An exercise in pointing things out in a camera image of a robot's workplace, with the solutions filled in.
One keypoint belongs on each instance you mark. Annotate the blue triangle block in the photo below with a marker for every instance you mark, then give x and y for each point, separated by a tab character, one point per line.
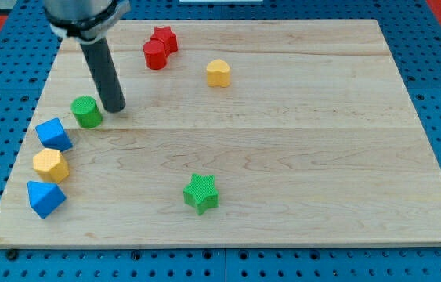
44	198

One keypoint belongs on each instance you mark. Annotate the light wooden board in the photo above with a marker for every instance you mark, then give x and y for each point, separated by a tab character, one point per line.
314	144

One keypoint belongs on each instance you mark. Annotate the green star block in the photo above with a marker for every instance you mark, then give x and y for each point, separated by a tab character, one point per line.
201	193

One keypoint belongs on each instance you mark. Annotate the yellow heart block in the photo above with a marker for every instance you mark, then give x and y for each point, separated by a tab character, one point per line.
218	73

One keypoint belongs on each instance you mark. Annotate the red cylinder block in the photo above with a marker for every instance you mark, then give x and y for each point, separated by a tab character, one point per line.
155	54

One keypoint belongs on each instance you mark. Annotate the red star block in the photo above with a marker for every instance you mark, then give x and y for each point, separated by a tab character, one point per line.
167	37

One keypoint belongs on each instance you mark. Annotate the green cylinder block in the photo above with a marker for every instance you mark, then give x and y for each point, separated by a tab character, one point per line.
86	112

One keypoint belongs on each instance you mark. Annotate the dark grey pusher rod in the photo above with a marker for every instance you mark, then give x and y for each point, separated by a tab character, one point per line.
101	65

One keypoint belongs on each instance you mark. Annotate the blue cube block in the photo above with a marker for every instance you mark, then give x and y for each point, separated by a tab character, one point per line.
52	135

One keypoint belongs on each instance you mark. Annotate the yellow hexagon block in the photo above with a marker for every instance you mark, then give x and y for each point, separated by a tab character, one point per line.
51	165

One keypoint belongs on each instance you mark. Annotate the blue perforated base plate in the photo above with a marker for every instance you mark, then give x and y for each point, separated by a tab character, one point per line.
27	50

